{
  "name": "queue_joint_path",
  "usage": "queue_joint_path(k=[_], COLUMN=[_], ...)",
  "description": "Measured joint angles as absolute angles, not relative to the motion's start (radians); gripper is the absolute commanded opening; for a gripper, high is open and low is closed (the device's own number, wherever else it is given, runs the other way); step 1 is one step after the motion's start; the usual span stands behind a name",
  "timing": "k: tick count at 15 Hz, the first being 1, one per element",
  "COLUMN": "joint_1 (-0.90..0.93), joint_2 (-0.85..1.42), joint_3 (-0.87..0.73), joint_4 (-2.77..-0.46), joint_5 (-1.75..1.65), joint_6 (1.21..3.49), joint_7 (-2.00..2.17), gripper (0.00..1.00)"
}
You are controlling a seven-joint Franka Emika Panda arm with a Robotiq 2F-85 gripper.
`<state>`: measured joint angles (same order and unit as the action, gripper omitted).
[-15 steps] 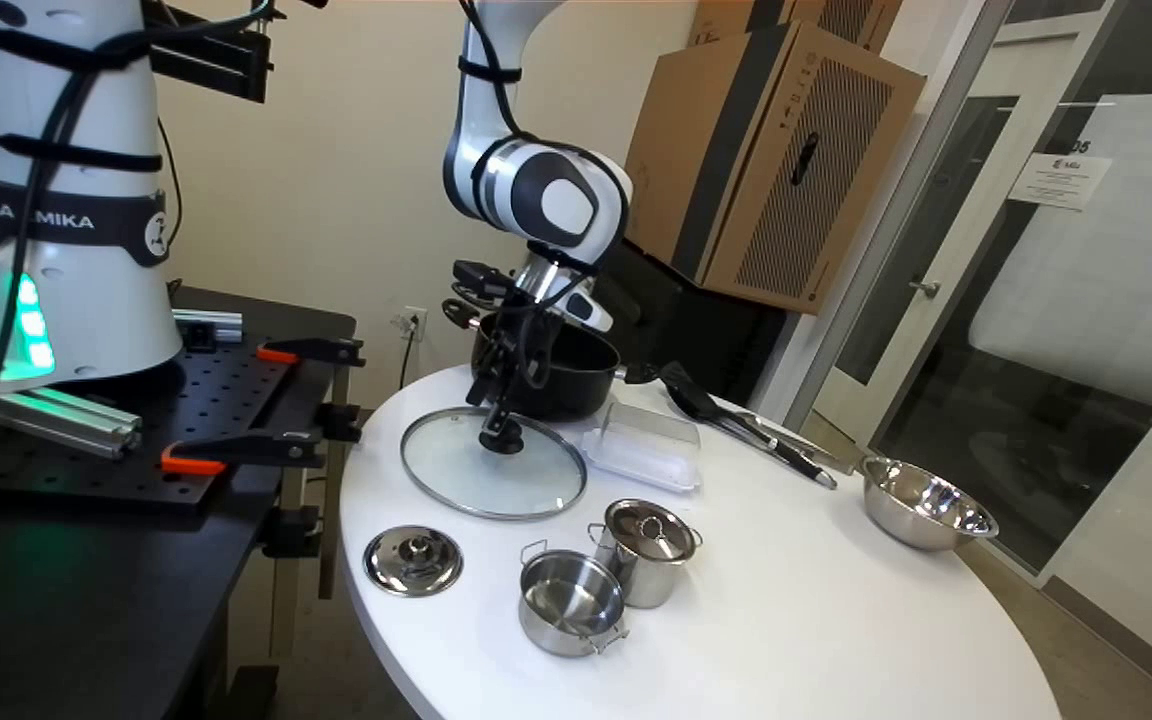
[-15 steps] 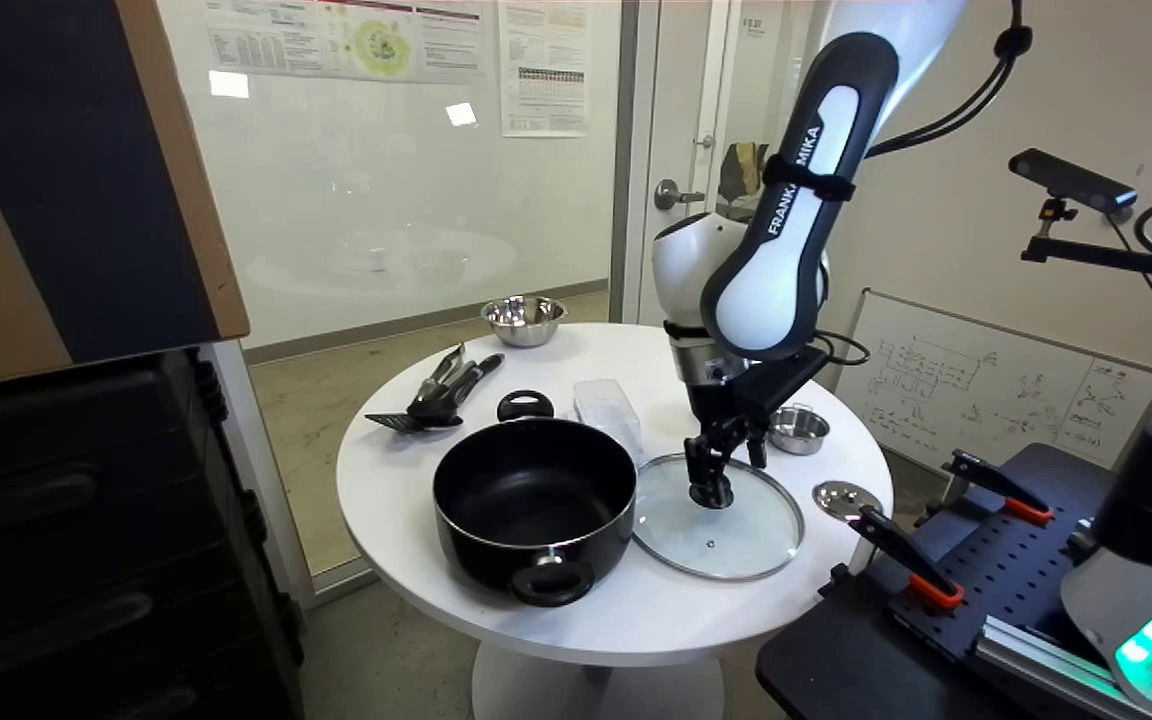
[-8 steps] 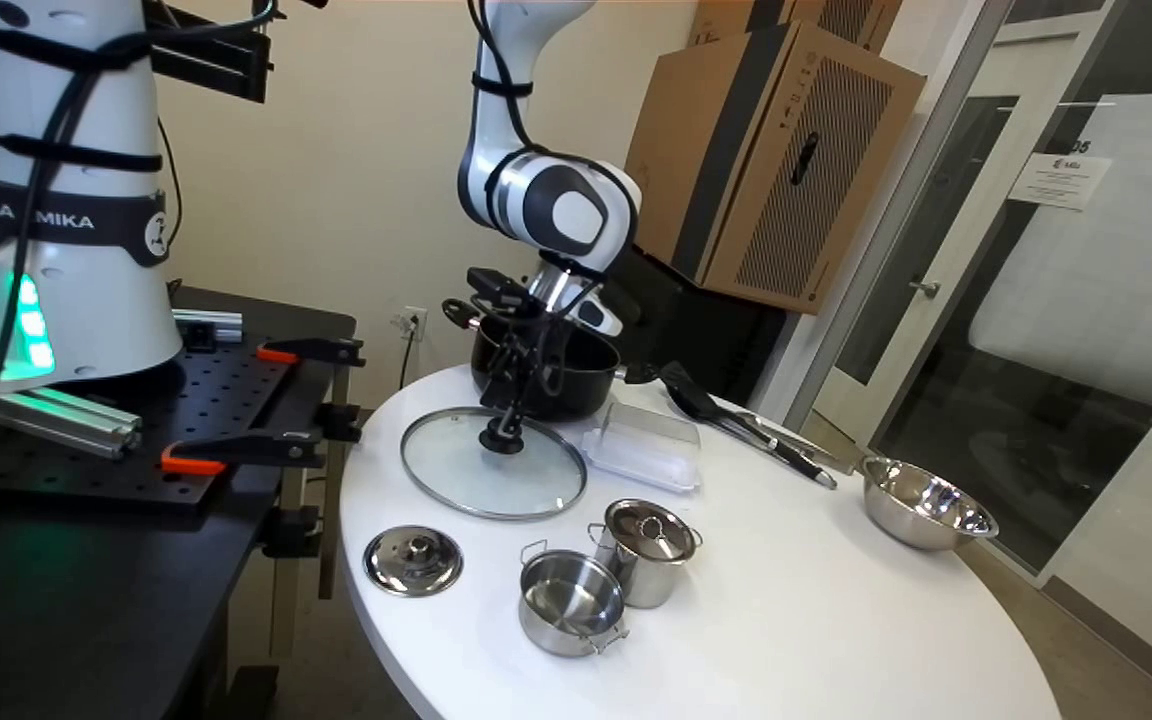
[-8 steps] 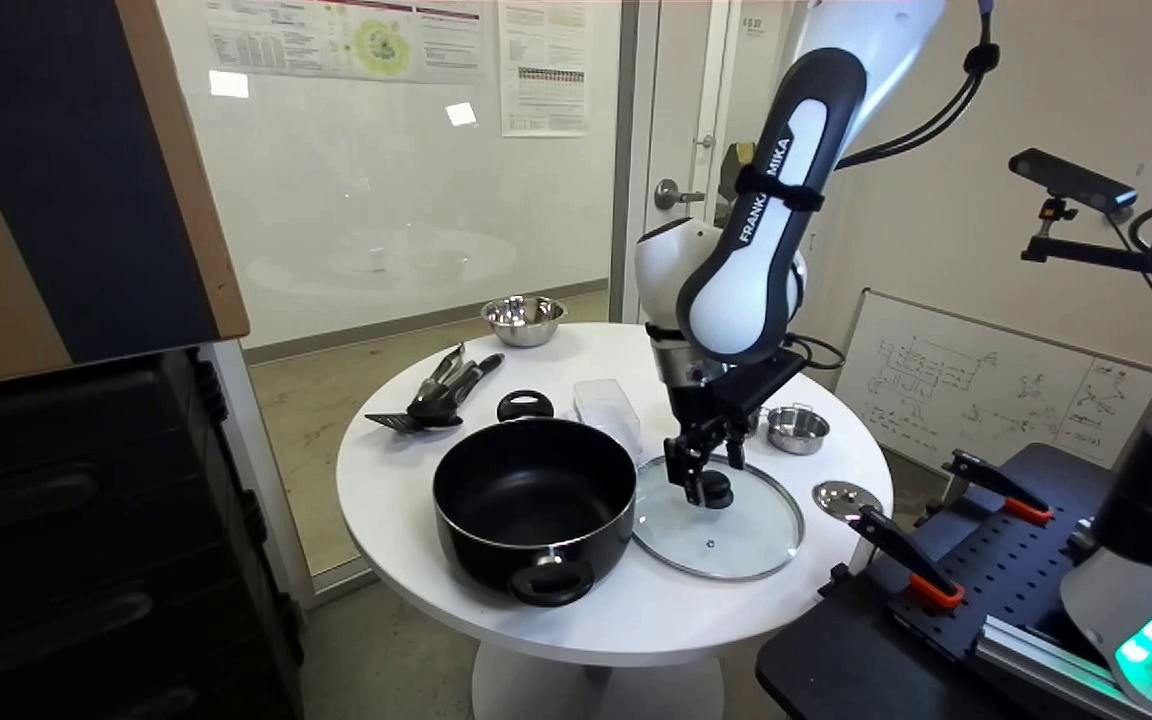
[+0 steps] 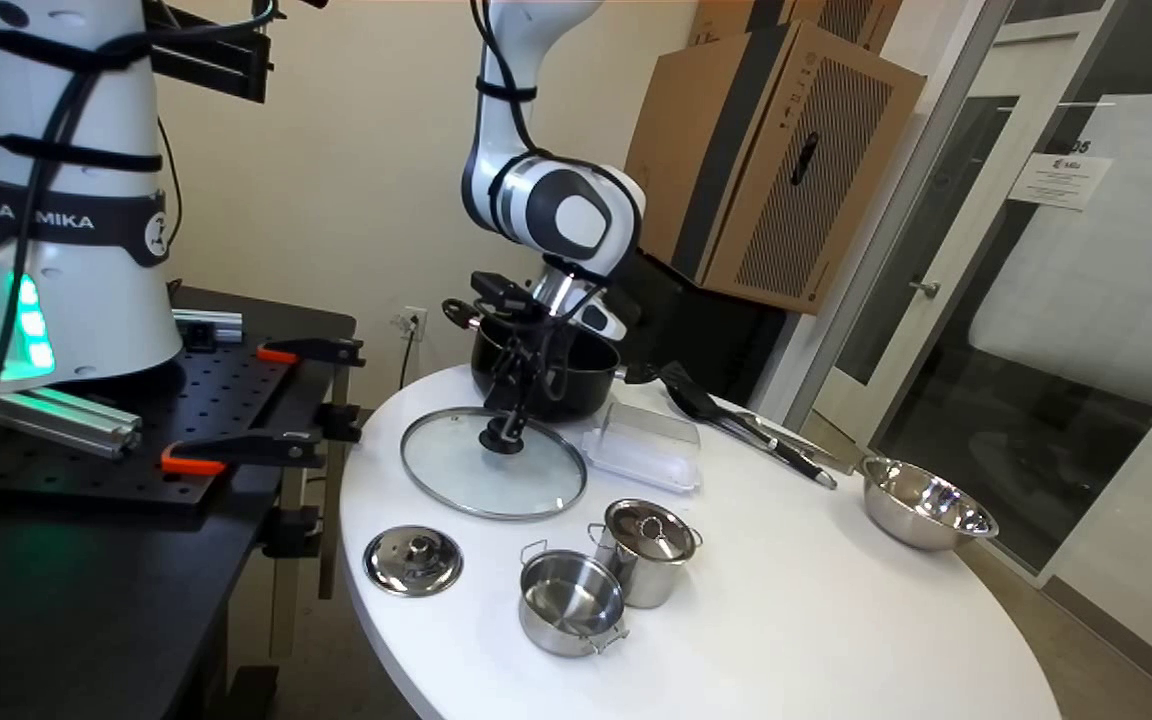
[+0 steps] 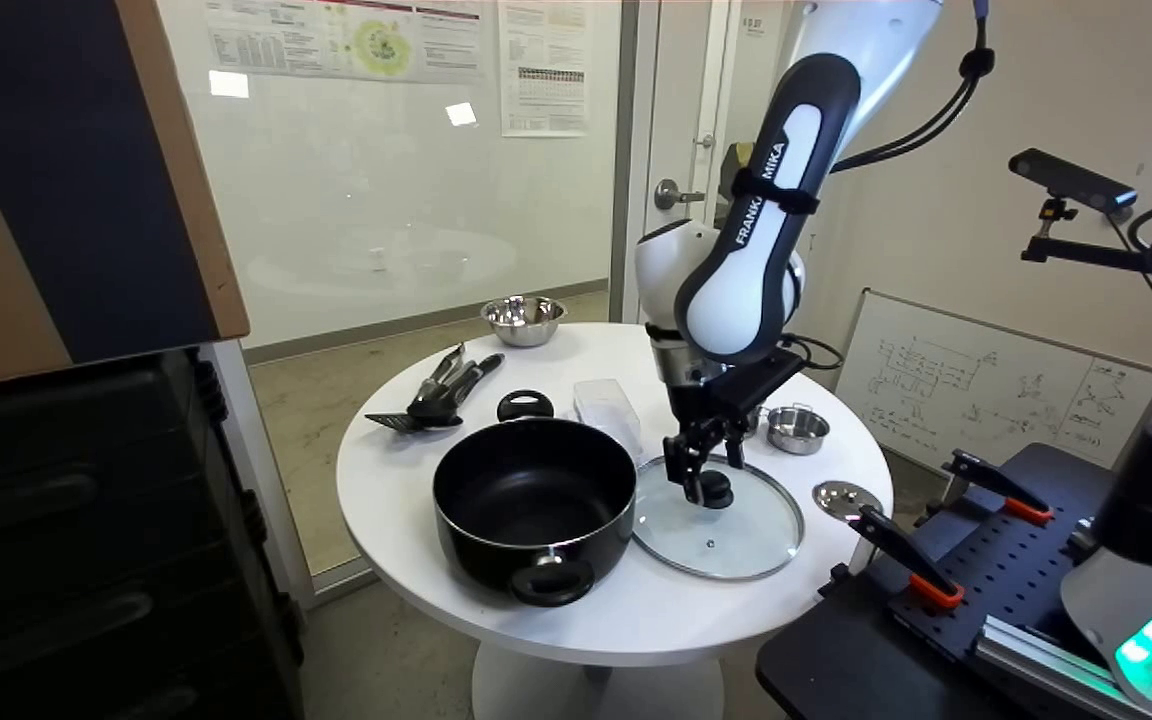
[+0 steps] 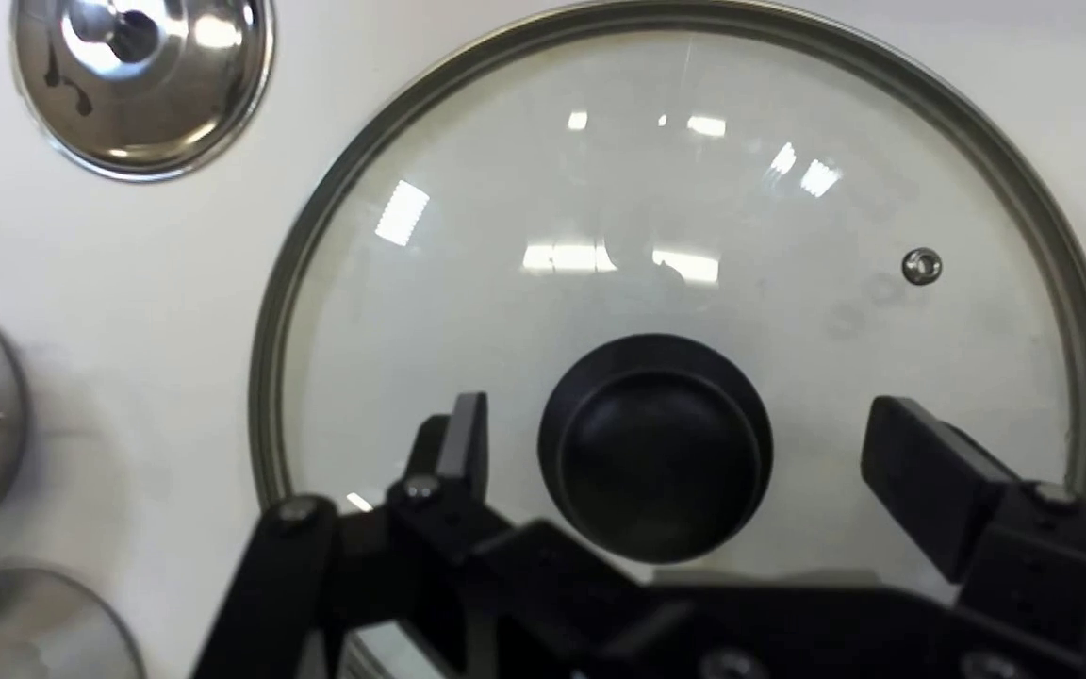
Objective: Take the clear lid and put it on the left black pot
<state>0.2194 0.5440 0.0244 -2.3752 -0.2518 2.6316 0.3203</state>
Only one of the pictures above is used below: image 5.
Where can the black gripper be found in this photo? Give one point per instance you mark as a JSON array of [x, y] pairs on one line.
[[540, 350]]

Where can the clear glass lid black knob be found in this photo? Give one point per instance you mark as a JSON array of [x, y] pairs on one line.
[[469, 483]]

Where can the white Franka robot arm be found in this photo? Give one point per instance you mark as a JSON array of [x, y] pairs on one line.
[[69, 280]]

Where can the large black cooking pot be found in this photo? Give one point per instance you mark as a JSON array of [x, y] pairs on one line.
[[582, 387]]

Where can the small steel lid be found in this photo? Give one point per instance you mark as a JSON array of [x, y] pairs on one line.
[[414, 560]]

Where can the steel pot with lid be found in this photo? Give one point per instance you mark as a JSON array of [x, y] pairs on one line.
[[656, 560]]

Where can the small open steel pot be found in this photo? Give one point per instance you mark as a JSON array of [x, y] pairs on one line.
[[564, 625]]

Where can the clear plastic container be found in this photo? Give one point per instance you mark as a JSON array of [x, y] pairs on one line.
[[650, 455]]

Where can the black spatula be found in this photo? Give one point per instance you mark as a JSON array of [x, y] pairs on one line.
[[688, 390]]

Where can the black kitchen tongs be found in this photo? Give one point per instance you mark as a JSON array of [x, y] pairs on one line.
[[791, 436]]

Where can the perforated mounting plate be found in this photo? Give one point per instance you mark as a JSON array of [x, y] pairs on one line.
[[211, 400]]

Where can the large cardboard box black stripe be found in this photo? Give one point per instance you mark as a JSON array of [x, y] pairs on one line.
[[791, 172]]

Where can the steel mixing bowl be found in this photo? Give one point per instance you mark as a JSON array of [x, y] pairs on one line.
[[928, 505]]

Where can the small cardboard box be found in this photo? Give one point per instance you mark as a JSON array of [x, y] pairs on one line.
[[791, 22]]

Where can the black robot table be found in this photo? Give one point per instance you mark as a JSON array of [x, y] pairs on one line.
[[69, 615]]

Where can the white paper door sign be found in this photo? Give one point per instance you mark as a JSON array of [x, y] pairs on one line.
[[1060, 176]]

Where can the white wall outlet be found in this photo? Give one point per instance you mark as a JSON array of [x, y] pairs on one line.
[[409, 318]]

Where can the silver aluminium rail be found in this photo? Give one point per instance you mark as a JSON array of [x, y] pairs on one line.
[[42, 406]]

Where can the black mounted bracket device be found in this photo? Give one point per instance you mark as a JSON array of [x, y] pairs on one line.
[[211, 52]]

